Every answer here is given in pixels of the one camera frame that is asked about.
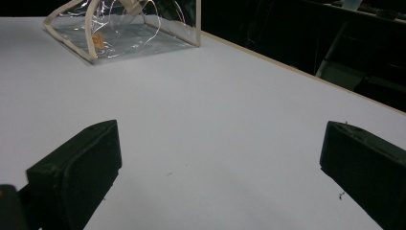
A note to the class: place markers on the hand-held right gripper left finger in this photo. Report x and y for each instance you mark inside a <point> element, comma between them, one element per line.
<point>76,172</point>

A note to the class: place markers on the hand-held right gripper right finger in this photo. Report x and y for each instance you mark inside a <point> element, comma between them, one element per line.
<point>370,163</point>

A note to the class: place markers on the transparent bag with beige trim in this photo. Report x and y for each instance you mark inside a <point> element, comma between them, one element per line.
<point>127,41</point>

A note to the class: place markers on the desk with white legs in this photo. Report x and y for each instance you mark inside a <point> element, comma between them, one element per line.
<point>340,68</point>

